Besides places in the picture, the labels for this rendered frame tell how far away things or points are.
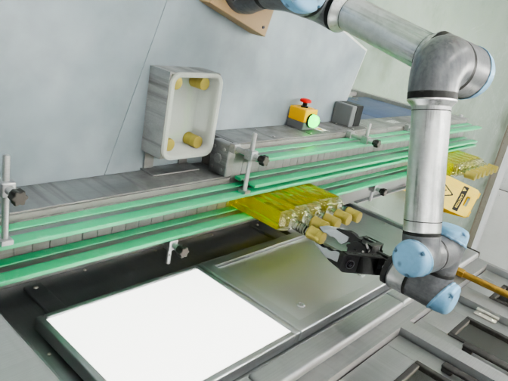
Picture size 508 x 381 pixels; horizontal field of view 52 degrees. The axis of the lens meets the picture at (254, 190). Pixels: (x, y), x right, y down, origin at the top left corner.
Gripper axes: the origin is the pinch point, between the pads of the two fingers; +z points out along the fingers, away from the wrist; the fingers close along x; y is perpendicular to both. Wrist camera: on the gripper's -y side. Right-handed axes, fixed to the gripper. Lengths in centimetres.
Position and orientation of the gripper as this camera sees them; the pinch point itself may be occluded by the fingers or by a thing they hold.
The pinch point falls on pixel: (320, 236)
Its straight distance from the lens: 135.4
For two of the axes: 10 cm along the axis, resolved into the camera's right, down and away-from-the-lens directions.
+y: 6.4, -0.4, 7.6
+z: -7.2, -3.6, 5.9
